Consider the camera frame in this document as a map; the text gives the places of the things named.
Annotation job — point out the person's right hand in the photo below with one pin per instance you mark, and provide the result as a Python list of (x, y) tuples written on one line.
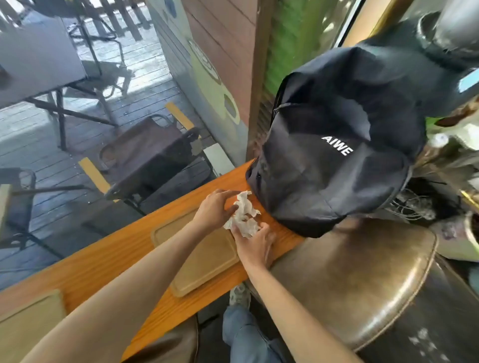
[(256, 250)]

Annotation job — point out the person's left hand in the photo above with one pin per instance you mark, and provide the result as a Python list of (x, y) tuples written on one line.
[(211, 211)]

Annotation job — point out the square wooden tray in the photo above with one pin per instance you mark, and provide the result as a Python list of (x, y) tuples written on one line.
[(202, 261), (30, 329)]

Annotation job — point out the person's left forearm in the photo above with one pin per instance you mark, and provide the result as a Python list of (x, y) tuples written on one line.
[(112, 299)]

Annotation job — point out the person's right forearm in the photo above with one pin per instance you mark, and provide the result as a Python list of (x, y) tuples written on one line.
[(299, 325)]

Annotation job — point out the person's right white sneaker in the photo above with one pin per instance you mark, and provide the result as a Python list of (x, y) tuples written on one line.
[(240, 295)]

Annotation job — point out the person's blue jeans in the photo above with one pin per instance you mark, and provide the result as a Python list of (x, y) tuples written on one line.
[(243, 336)]

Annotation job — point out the brown folding armchair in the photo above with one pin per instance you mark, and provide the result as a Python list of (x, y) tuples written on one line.
[(149, 149)]

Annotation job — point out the black backpack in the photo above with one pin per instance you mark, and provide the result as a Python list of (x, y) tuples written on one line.
[(329, 168)]

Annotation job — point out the black folding outdoor table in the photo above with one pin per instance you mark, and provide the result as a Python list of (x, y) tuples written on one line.
[(37, 63)]

